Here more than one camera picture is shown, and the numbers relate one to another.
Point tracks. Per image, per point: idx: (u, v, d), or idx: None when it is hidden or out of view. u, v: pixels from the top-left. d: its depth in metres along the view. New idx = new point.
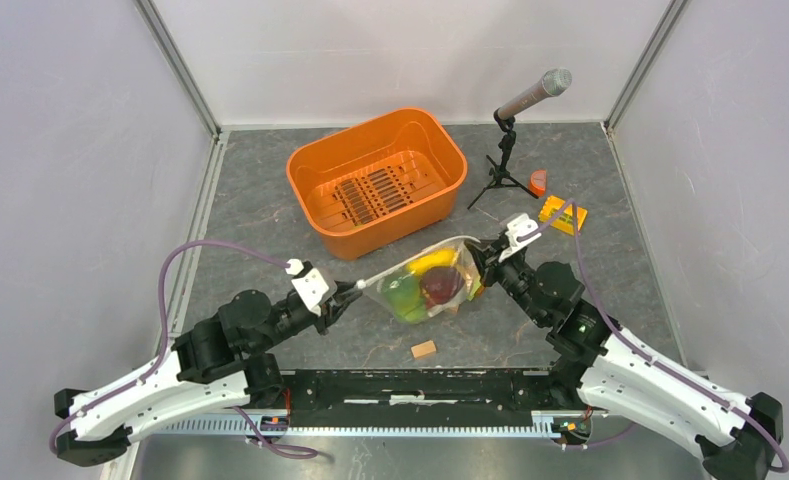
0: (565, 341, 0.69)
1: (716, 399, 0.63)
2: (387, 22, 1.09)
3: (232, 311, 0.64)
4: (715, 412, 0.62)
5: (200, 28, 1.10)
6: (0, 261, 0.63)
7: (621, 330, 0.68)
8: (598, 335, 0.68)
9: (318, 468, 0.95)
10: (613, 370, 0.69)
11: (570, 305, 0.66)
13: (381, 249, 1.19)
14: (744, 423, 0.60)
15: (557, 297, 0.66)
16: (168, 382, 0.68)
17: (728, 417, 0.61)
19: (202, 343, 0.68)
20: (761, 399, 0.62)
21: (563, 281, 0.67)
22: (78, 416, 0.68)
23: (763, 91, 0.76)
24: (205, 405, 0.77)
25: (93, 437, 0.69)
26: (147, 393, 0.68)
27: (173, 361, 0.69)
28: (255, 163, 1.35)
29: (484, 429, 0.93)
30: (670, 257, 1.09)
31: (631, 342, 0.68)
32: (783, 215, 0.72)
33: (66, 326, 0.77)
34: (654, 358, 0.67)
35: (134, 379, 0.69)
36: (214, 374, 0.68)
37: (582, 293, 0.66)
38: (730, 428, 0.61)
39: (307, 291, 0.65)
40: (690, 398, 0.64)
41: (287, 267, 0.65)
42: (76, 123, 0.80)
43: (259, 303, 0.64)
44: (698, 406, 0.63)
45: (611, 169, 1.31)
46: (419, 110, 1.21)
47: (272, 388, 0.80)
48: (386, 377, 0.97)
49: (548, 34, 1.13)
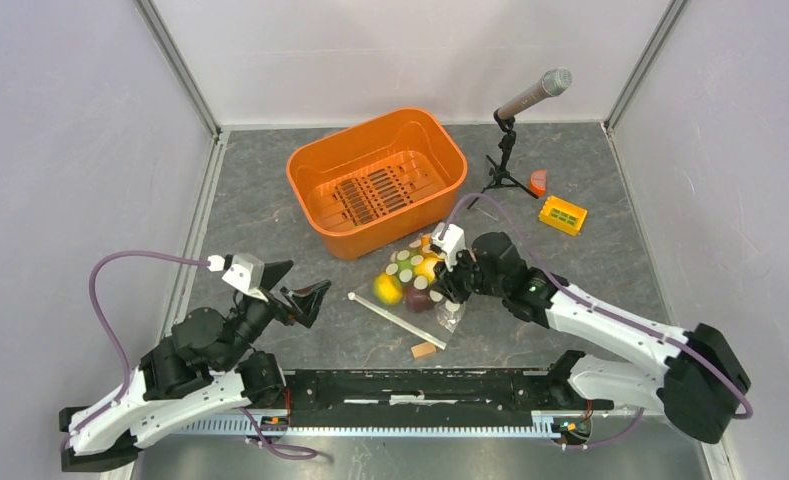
0: (519, 302, 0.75)
1: (652, 333, 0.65)
2: (387, 22, 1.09)
3: (184, 331, 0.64)
4: (651, 346, 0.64)
5: (200, 29, 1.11)
6: (1, 260, 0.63)
7: (567, 286, 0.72)
8: (548, 293, 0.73)
9: (318, 468, 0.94)
10: (562, 325, 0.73)
11: (504, 265, 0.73)
13: (381, 249, 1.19)
14: (679, 352, 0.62)
15: (488, 257, 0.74)
16: (140, 400, 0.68)
17: (663, 348, 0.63)
19: (166, 360, 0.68)
20: (701, 330, 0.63)
21: (490, 245, 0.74)
22: (72, 436, 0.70)
23: (764, 90, 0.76)
24: (202, 412, 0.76)
25: (91, 452, 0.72)
26: (122, 412, 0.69)
27: (139, 381, 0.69)
28: (255, 163, 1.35)
29: (484, 429, 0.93)
30: (671, 257, 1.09)
31: (575, 294, 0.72)
32: (783, 216, 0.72)
33: (67, 326, 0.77)
34: (595, 305, 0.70)
35: (109, 401, 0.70)
36: (179, 390, 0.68)
37: (512, 252, 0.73)
38: (664, 357, 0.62)
39: (236, 277, 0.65)
40: (628, 336, 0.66)
41: (209, 264, 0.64)
42: (76, 123, 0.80)
43: (210, 321, 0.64)
44: (635, 343, 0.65)
45: (611, 169, 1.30)
46: (419, 110, 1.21)
47: (272, 389, 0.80)
48: (386, 377, 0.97)
49: (548, 34, 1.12)
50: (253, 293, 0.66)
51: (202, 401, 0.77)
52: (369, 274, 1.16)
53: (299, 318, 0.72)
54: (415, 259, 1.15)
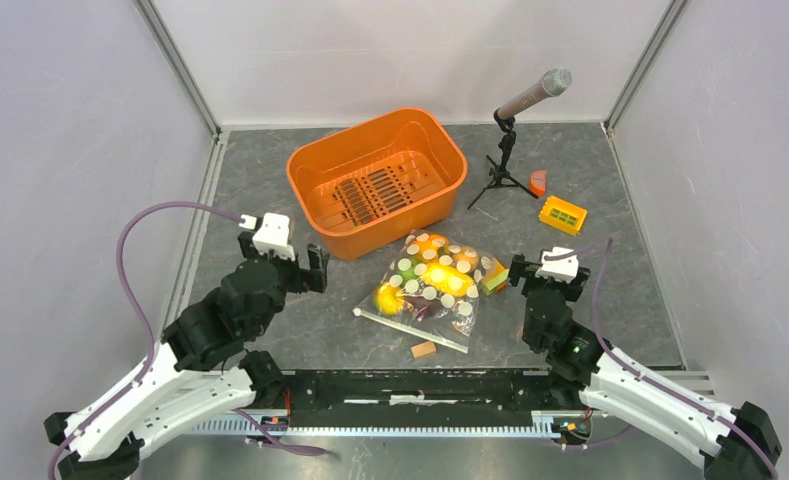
0: (561, 363, 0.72)
1: (702, 408, 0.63)
2: (387, 22, 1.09)
3: (238, 279, 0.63)
4: (702, 421, 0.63)
5: (201, 30, 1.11)
6: None
7: (612, 349, 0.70)
8: (593, 355, 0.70)
9: (318, 468, 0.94)
10: (607, 388, 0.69)
11: (560, 329, 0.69)
13: (382, 249, 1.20)
14: (730, 431, 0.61)
15: (546, 321, 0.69)
16: (170, 375, 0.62)
17: (714, 426, 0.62)
19: (196, 326, 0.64)
20: (746, 408, 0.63)
21: (544, 305, 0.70)
22: (76, 436, 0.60)
23: (763, 90, 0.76)
24: (206, 409, 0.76)
25: (97, 455, 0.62)
26: (148, 393, 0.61)
27: (165, 354, 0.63)
28: (255, 163, 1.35)
29: (484, 429, 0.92)
30: (670, 257, 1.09)
31: (621, 359, 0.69)
32: (783, 217, 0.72)
33: (64, 327, 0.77)
34: (643, 374, 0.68)
35: (128, 383, 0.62)
36: (214, 356, 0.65)
37: (570, 316, 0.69)
38: (716, 436, 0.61)
39: (273, 230, 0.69)
40: (677, 409, 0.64)
41: (244, 222, 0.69)
42: (76, 123, 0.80)
43: (265, 272, 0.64)
44: (685, 417, 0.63)
45: (611, 169, 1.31)
46: (419, 110, 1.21)
47: (276, 384, 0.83)
48: (386, 377, 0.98)
49: (548, 34, 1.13)
50: (272, 244, 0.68)
51: (207, 399, 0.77)
52: (369, 274, 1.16)
53: (313, 284, 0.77)
54: (419, 268, 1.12)
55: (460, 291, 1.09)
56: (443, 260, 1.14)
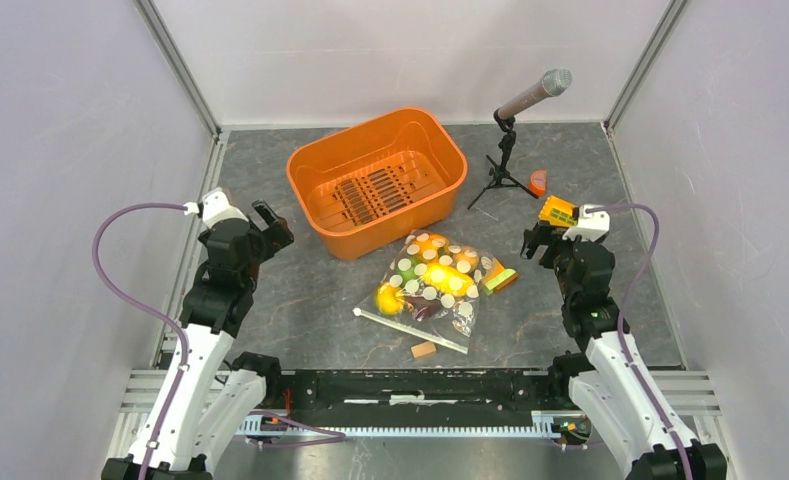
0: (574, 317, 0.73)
1: (663, 417, 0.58)
2: (387, 22, 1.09)
3: (217, 236, 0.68)
4: (654, 426, 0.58)
5: (200, 29, 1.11)
6: (0, 262, 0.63)
7: (625, 333, 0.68)
8: (606, 327, 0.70)
9: (319, 468, 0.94)
10: (597, 361, 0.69)
11: (591, 282, 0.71)
13: (381, 249, 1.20)
14: (674, 449, 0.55)
15: (583, 265, 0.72)
16: (211, 346, 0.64)
17: (664, 435, 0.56)
19: (205, 298, 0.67)
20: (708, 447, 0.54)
21: (595, 257, 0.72)
22: (153, 447, 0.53)
23: (763, 91, 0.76)
24: (235, 408, 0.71)
25: (180, 463, 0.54)
26: (201, 368, 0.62)
27: (196, 332, 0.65)
28: (255, 163, 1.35)
29: (484, 429, 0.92)
30: (670, 257, 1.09)
31: (628, 344, 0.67)
32: (783, 217, 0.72)
33: (66, 327, 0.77)
34: (636, 363, 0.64)
35: (178, 370, 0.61)
36: (238, 312, 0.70)
37: (608, 275, 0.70)
38: (655, 442, 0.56)
39: (214, 202, 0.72)
40: (639, 403, 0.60)
41: (187, 209, 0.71)
42: (76, 124, 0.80)
43: (235, 222, 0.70)
44: (642, 414, 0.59)
45: (611, 169, 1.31)
46: (419, 110, 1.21)
47: (272, 367, 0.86)
48: (386, 377, 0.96)
49: (548, 34, 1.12)
50: (235, 209, 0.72)
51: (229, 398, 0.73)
52: (369, 274, 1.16)
53: (282, 238, 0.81)
54: (419, 268, 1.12)
55: (460, 291, 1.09)
56: (442, 260, 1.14)
